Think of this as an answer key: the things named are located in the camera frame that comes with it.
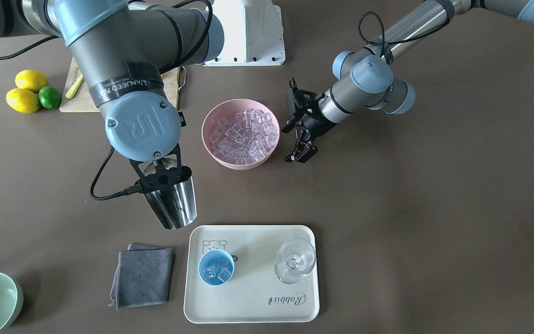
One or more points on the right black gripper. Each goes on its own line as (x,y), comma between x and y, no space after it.
(186,175)

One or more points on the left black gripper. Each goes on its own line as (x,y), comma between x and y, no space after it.
(314,124)

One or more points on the steel ice scoop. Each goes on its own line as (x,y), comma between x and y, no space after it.
(174,208)

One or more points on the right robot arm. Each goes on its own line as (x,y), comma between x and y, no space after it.
(122,48)

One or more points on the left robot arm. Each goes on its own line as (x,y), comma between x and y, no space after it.
(364,77)

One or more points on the pile of clear ice cubes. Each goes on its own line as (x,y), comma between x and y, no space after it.
(249,136)

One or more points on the blue plastic cup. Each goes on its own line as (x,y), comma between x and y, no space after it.
(216,253)

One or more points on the ice cubes in cup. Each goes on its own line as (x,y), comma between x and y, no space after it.
(217,271)

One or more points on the pink bowl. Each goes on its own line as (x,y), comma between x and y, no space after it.
(227,109)

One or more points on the grey folded cloth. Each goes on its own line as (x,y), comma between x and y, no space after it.
(142,277)

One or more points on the clear wine glass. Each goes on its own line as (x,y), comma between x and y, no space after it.
(295,259)

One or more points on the yellow plastic knife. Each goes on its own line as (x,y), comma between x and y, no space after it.
(71,92)

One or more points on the green lime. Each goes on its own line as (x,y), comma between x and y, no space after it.
(49,97)

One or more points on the cream serving tray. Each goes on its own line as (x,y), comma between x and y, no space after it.
(254,294)

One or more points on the yellow lemon lower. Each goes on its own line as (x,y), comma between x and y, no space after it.
(23,100)

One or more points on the yellow lemon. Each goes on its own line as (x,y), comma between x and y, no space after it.
(31,80)
(23,100)

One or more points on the yellow lemon upper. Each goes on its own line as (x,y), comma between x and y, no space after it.
(31,80)

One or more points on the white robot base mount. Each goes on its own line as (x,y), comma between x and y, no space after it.
(253,33)

